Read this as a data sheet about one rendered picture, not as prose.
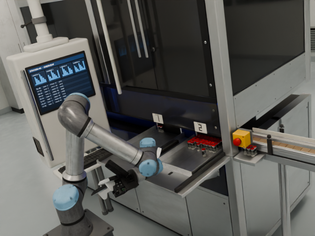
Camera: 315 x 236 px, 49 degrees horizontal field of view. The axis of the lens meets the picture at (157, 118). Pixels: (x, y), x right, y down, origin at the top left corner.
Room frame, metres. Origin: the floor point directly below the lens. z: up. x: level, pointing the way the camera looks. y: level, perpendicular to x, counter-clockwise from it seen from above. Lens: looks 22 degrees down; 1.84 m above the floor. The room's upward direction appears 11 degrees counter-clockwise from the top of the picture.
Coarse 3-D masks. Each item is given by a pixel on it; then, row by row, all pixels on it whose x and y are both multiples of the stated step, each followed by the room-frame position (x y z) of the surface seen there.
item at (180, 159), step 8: (192, 136) 1.90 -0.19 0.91; (184, 144) 1.84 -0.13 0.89; (168, 152) 1.75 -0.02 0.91; (176, 152) 1.79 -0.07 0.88; (184, 152) 1.77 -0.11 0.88; (192, 152) 1.75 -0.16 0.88; (200, 152) 1.73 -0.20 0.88; (208, 152) 1.71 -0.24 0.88; (216, 152) 1.70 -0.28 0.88; (168, 160) 1.71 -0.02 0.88; (176, 160) 1.70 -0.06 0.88; (184, 160) 1.68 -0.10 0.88; (192, 160) 1.66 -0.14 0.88; (200, 160) 1.65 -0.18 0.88; (208, 160) 1.58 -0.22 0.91; (168, 168) 1.62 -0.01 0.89; (176, 168) 1.57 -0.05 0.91; (184, 168) 1.60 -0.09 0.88; (192, 168) 1.58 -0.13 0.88; (200, 168) 1.54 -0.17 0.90
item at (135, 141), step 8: (152, 128) 2.14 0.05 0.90; (136, 136) 2.05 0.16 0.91; (144, 136) 2.09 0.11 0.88; (152, 136) 2.07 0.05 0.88; (160, 136) 2.04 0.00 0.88; (168, 136) 2.02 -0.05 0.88; (176, 136) 1.93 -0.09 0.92; (184, 136) 1.97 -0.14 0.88; (136, 144) 1.99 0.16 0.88; (160, 144) 1.93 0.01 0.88; (168, 144) 1.87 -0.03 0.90
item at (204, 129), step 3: (195, 123) 1.78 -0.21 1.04; (198, 123) 1.77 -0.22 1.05; (201, 123) 1.75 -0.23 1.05; (195, 126) 1.79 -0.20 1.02; (198, 126) 1.77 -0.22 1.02; (204, 126) 1.74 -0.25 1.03; (195, 129) 1.79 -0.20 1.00; (198, 129) 1.77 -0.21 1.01; (201, 129) 1.76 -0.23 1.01; (204, 129) 1.74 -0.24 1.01; (201, 132) 1.76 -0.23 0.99; (204, 132) 1.74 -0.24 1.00
